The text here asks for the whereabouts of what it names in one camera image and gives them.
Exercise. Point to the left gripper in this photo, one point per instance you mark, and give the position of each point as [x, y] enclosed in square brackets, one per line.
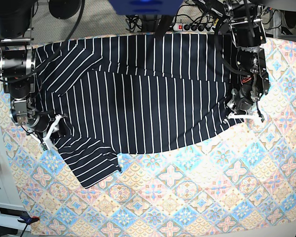
[241, 105]

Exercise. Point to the white box bottom left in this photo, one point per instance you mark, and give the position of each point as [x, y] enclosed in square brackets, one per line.
[10, 214]

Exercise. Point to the black support post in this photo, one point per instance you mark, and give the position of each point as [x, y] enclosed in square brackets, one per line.
[163, 26]

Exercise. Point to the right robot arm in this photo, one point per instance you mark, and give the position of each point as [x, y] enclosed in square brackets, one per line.
[19, 70]

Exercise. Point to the orange black clamp bottom left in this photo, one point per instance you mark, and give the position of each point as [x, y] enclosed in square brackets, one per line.
[28, 220]

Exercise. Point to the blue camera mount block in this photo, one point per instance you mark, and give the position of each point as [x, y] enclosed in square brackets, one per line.
[146, 7]

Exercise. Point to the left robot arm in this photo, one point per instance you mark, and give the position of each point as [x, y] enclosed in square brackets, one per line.
[252, 80]

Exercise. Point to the navy white striped T-shirt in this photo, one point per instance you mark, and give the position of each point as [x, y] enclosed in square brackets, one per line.
[134, 95]

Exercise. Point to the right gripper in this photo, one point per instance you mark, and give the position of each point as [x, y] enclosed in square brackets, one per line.
[38, 124]

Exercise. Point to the patterned tile tablecloth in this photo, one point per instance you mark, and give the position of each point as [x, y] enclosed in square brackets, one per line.
[242, 179]

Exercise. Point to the white power strip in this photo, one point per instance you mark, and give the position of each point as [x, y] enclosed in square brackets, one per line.
[196, 27]

